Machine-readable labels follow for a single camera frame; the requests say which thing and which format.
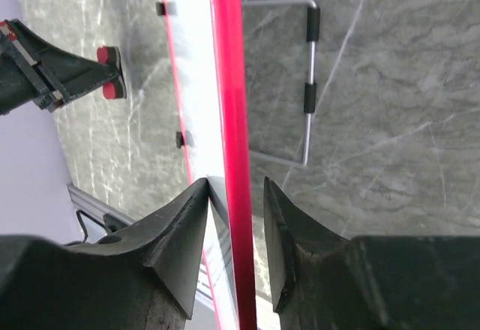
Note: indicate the red-framed whiteboard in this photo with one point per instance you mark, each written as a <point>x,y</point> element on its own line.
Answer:
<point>206,48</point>

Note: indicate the red bone-shaped whiteboard eraser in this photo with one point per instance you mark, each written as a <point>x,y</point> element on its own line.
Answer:
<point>115,87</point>

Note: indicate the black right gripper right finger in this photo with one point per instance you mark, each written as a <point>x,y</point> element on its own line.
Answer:
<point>321,280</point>

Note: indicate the aluminium mounting rail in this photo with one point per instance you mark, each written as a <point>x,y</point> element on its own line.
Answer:
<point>96,218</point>

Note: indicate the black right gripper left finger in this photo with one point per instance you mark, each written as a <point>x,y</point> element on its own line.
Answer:
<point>143,276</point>

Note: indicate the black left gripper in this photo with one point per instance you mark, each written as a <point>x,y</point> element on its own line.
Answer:
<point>34,70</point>

